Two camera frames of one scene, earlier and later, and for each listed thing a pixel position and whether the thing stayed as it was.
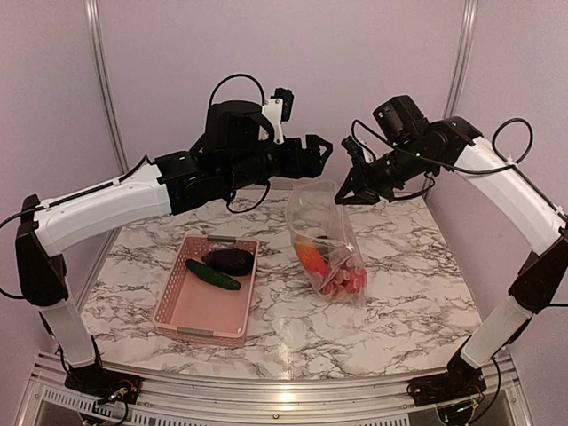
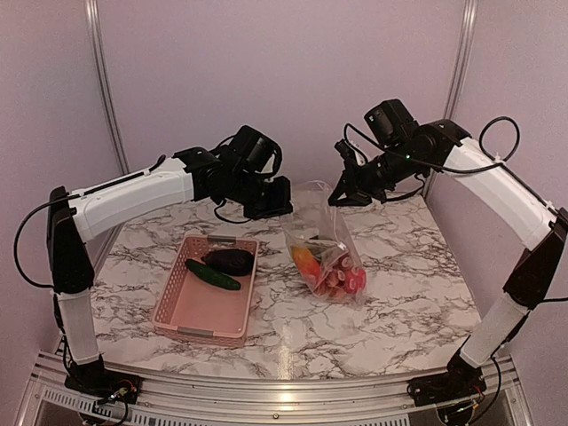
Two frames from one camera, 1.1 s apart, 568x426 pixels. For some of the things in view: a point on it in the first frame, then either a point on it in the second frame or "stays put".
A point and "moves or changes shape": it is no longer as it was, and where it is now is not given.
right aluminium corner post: [468, 22] stays put
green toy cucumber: [212, 277] stays put
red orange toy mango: [310, 256] moves or changes shape
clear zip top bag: [322, 242] stays put
